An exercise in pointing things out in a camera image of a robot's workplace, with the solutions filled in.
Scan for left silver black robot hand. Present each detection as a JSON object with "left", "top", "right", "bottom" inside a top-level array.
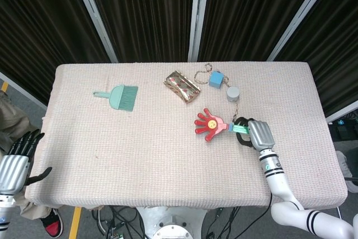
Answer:
[{"left": 0, "top": 130, "right": 53, "bottom": 194}]

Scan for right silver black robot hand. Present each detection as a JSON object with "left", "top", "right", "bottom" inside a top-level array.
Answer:
[{"left": 233, "top": 116, "right": 276, "bottom": 152}]

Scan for red hand clapper green handle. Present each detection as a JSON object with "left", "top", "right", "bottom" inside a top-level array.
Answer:
[{"left": 194, "top": 107, "right": 251, "bottom": 142}]

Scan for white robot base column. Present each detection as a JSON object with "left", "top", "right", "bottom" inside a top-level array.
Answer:
[{"left": 136, "top": 207, "right": 208, "bottom": 239}]

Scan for mint green hand brush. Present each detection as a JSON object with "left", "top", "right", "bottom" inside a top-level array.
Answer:
[{"left": 93, "top": 85, "right": 139, "bottom": 110}]

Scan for beige trousers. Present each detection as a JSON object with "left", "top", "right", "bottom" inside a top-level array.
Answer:
[{"left": 0, "top": 90, "right": 53, "bottom": 221}]

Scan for small white lidded jar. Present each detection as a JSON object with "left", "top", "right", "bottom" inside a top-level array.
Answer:
[{"left": 225, "top": 86, "right": 241, "bottom": 103}]

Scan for red black sneaker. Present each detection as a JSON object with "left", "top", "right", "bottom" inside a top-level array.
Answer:
[{"left": 40, "top": 208, "right": 63, "bottom": 238}]

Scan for light blue cube block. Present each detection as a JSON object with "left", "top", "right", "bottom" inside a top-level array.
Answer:
[{"left": 209, "top": 71, "right": 224, "bottom": 88}]

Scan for black equipment box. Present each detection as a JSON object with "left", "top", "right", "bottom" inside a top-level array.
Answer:
[{"left": 328, "top": 118, "right": 358, "bottom": 142}]

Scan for white sneaker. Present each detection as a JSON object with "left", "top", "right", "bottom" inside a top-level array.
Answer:
[{"left": 335, "top": 150, "right": 358, "bottom": 186}]

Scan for gold snack packet red print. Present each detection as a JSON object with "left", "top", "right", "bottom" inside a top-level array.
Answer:
[{"left": 163, "top": 71, "right": 201, "bottom": 104}]

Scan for pink waffle-weave table cloth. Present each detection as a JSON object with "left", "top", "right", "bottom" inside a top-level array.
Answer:
[{"left": 24, "top": 61, "right": 348, "bottom": 210}]

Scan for dark partition panel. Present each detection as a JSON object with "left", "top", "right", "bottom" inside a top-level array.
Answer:
[
  {"left": 0, "top": 0, "right": 111, "bottom": 106},
  {"left": 198, "top": 0, "right": 327, "bottom": 62},
  {"left": 275, "top": 0, "right": 358, "bottom": 117},
  {"left": 83, "top": 0, "right": 197, "bottom": 63}
]

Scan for white partition frame post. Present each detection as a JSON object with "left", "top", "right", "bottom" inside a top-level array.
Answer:
[
  {"left": 326, "top": 104, "right": 358, "bottom": 124},
  {"left": 267, "top": 0, "right": 341, "bottom": 62},
  {"left": 69, "top": 0, "right": 119, "bottom": 63},
  {"left": 187, "top": 0, "right": 211, "bottom": 62}
]

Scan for braided beige rope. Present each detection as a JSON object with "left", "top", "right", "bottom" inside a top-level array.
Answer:
[{"left": 194, "top": 63, "right": 241, "bottom": 120}]

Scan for white cable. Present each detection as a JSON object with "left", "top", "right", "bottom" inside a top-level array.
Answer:
[{"left": 96, "top": 208, "right": 110, "bottom": 230}]

